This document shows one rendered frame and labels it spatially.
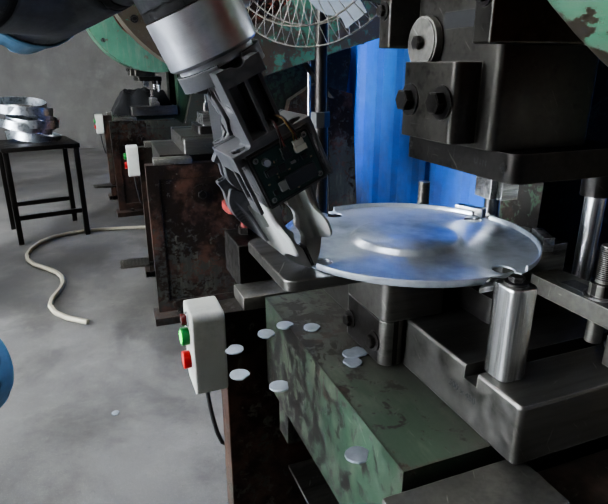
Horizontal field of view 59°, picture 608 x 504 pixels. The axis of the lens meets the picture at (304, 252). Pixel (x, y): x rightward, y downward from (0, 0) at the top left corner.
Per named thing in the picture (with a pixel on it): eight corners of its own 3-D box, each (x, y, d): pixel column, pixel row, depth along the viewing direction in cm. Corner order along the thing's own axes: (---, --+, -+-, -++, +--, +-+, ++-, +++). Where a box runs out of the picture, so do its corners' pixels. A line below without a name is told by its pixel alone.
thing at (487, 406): (512, 468, 46) (521, 408, 44) (313, 281, 86) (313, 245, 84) (740, 394, 57) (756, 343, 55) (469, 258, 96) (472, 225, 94)
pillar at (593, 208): (581, 283, 62) (603, 161, 57) (566, 276, 64) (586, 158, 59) (595, 280, 63) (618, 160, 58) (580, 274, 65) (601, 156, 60)
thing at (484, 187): (495, 201, 62) (499, 170, 61) (469, 193, 67) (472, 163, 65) (517, 199, 64) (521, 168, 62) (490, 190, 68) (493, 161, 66)
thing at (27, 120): (18, 246, 304) (-9, 100, 278) (8, 226, 340) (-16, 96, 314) (92, 234, 325) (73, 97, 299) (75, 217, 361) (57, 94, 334)
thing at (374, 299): (287, 401, 55) (285, 277, 50) (249, 339, 67) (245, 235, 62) (488, 355, 63) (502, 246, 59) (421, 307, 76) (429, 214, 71)
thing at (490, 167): (508, 210, 54) (515, 155, 52) (402, 174, 71) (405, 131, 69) (625, 196, 59) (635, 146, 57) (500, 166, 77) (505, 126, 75)
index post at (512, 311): (502, 384, 48) (516, 284, 44) (480, 368, 50) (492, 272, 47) (527, 378, 49) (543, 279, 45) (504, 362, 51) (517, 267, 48)
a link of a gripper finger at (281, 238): (304, 298, 49) (261, 214, 45) (281, 276, 54) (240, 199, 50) (332, 280, 50) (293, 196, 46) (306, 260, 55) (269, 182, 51)
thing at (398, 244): (592, 246, 60) (593, 240, 60) (419, 317, 43) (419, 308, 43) (399, 198, 82) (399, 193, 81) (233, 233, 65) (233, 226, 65)
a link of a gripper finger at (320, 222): (332, 280, 50) (293, 196, 46) (306, 260, 55) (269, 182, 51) (360, 263, 50) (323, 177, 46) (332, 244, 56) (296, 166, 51)
